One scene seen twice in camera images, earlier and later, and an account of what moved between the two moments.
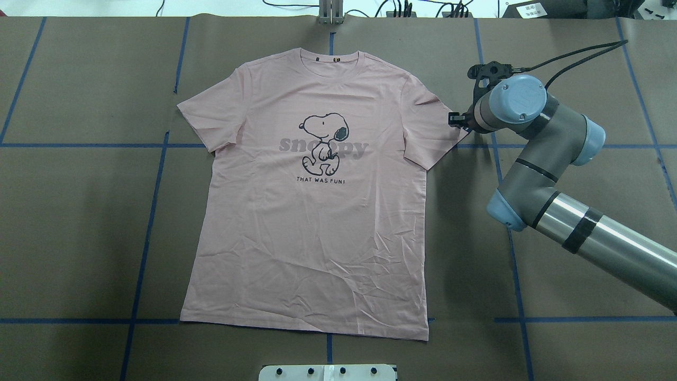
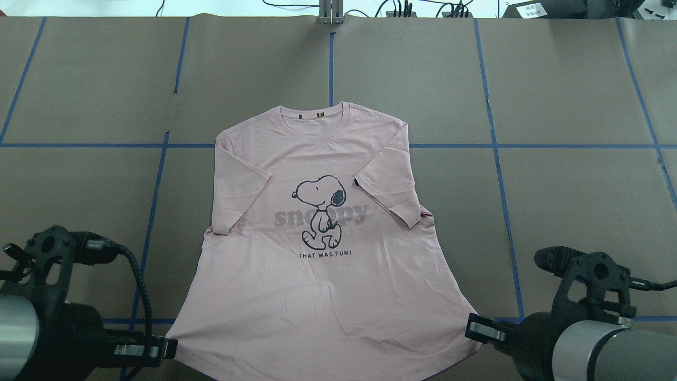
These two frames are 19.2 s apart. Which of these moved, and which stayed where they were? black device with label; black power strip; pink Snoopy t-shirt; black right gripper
Moved: pink Snoopy t-shirt; black right gripper
Stayed: black power strip; black device with label
